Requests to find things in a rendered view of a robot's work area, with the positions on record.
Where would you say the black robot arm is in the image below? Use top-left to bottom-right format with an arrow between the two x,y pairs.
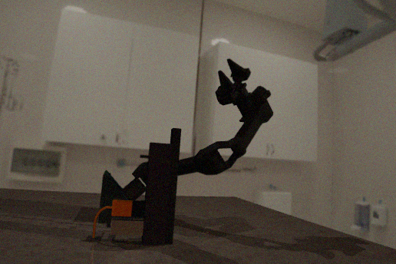
120,86 -> 273,200

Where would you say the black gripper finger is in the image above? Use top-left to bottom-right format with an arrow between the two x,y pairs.
227,58 -> 247,77
218,70 -> 236,96

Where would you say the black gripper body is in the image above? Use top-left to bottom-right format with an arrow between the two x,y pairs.
217,68 -> 252,107

